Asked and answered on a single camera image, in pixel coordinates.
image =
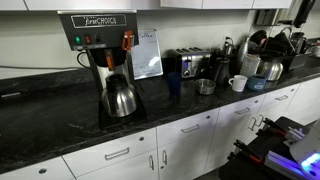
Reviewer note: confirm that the black clamp red tip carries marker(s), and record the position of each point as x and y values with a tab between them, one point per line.
248	151
271	126

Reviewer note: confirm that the black steel coffee brewer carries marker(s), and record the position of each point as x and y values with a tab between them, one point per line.
100	33

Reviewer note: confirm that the black round pan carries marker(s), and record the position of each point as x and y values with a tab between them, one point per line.
258	36

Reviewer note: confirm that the wide steel carafe black rim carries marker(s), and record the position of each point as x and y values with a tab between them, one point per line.
270	70

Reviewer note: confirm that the white paper carton box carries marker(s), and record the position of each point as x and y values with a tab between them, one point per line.
249	65

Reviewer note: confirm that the small framed whiteboard sign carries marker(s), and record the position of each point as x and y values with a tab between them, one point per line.
146	53

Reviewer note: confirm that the small steel bowl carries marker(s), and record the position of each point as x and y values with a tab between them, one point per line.
205	87

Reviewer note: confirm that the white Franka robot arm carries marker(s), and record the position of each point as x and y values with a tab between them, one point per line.
306	146

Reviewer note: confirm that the black cart table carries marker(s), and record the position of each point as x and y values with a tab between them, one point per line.
246	170

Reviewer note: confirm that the white cabinet drawer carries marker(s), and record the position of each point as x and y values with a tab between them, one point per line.
293	91
226	115
83	160
173	128
20	172

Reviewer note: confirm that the white ceramic mug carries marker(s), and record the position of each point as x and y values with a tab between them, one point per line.
238	83

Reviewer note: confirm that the steel thermal carafe black lid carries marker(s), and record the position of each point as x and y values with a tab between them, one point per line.
120	99

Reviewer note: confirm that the black dish rack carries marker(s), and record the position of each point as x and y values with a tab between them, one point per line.
295	61

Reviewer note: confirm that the aluminium extrusion rails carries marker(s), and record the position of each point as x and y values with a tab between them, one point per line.
283	165

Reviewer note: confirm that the steel four-slot toaster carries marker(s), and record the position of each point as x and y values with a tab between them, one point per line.
190	61

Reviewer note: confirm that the black cylindrical fixture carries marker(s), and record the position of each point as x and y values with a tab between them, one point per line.
303	13

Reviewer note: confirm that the grey wall mounted dispenser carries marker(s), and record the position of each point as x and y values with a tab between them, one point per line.
266	16

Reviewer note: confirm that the black gooseneck kettle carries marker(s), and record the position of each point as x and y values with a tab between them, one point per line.
221	73

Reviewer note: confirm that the dark blue plastic cup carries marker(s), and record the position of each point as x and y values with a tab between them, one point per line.
174	85

